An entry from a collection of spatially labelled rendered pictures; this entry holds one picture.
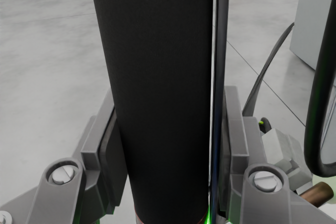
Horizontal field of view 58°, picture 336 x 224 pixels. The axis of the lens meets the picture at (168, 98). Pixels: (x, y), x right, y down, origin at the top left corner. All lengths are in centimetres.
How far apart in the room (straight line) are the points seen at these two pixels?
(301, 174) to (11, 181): 205
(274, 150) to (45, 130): 227
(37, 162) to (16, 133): 45
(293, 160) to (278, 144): 4
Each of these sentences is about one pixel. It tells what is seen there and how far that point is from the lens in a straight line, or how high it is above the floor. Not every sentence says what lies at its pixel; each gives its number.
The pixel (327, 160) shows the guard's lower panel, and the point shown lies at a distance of 192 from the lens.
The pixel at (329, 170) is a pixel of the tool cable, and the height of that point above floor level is 142.
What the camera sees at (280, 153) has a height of 116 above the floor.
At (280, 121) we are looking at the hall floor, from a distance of 258.
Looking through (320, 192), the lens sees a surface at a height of 139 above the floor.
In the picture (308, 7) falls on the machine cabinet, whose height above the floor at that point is 57.
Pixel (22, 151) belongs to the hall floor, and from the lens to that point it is 259.
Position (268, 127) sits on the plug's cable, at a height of 114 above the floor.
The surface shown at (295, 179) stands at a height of 112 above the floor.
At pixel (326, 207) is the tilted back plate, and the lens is 62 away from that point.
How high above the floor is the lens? 159
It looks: 35 degrees down
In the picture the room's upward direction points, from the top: 4 degrees counter-clockwise
